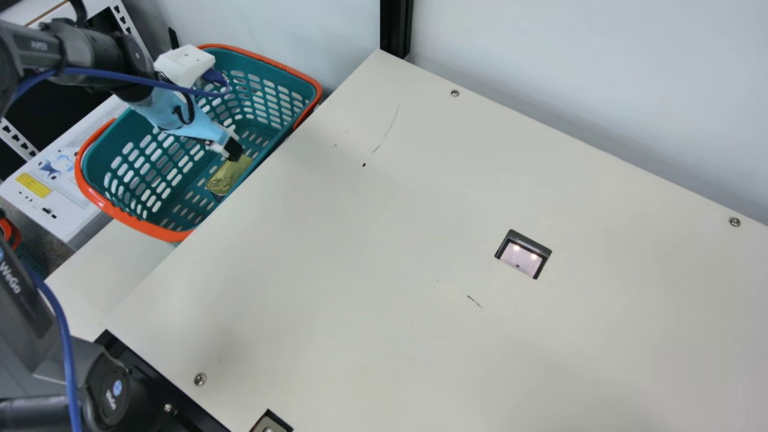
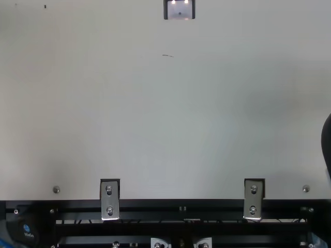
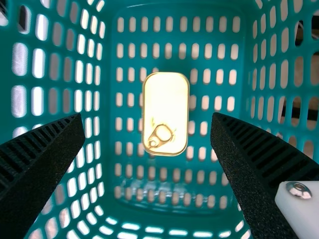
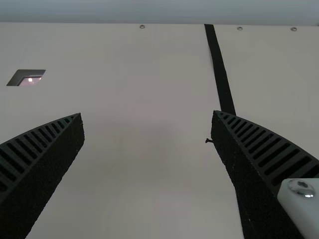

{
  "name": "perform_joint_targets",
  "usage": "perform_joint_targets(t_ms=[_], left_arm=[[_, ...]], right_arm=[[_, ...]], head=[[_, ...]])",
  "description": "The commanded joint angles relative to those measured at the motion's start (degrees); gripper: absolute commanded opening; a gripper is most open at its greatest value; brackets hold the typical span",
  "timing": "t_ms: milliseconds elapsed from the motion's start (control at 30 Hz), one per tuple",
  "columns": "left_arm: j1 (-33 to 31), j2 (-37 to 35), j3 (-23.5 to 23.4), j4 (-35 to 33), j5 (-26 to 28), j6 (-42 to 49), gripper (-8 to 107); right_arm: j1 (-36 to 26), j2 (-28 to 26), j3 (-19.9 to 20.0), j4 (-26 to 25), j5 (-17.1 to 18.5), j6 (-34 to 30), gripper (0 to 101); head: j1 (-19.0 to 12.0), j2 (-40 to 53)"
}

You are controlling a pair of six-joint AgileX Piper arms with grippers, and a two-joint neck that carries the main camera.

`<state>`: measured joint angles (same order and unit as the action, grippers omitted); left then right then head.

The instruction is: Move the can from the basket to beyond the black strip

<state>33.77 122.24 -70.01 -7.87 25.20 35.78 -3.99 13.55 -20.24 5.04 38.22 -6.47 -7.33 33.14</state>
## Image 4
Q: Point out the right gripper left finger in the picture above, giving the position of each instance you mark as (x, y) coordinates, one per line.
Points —
(37, 174)

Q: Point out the black strip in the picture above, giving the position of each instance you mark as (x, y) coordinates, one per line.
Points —
(219, 74)

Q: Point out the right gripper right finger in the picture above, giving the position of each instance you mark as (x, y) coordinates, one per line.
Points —
(256, 179)

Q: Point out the small square scanner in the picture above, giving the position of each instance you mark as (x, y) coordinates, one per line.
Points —
(18, 78)

